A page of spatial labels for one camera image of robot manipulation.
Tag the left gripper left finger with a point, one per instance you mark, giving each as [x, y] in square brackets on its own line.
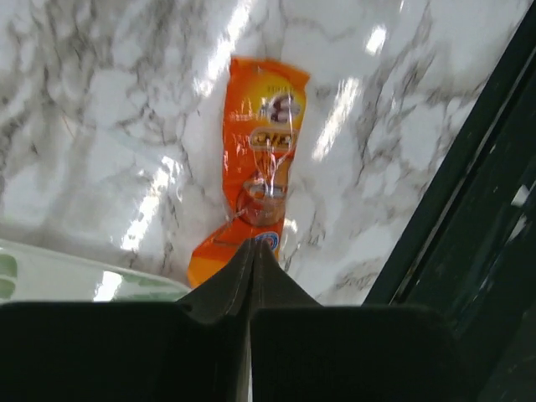
[192, 349]

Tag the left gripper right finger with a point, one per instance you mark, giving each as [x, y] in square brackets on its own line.
[303, 351]

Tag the orange razor pouch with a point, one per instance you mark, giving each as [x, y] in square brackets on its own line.
[264, 110]

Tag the leaf-patterned serving tray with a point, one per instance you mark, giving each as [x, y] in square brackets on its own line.
[30, 273]

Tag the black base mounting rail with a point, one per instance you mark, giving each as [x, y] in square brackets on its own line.
[455, 302]

